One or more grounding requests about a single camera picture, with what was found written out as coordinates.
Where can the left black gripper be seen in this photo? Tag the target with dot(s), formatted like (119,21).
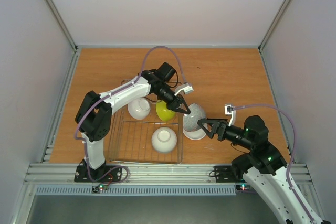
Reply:
(174,105)

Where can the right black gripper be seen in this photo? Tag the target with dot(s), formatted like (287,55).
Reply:
(219,130)

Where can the grey bowl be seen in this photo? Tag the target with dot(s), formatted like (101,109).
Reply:
(190,121)

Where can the yellow-green bowl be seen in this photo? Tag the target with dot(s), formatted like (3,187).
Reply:
(163,112)

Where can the white bowl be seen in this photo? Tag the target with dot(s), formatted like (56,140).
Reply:
(139,108)
(164,140)

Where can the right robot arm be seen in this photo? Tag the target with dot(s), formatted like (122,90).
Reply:
(264,168)

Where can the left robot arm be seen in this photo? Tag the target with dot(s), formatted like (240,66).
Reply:
(95,113)

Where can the right circuit board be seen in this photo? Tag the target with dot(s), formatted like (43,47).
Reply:
(243,187)

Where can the circuit board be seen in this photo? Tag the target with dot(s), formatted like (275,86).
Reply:
(243,187)
(99,188)

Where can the left circuit board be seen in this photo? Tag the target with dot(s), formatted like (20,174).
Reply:
(99,188)

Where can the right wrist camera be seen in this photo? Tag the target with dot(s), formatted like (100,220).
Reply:
(229,110)

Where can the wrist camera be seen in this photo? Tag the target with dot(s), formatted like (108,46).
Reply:
(229,110)
(185,88)

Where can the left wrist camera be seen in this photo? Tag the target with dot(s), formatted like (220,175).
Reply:
(185,88)

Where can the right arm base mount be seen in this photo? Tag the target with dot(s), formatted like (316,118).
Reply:
(225,174)

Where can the wire dish rack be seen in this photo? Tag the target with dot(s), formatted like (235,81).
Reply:
(129,140)

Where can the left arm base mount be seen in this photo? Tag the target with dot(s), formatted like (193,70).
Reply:
(105,173)

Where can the slotted cable duct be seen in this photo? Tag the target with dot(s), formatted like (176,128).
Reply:
(137,190)

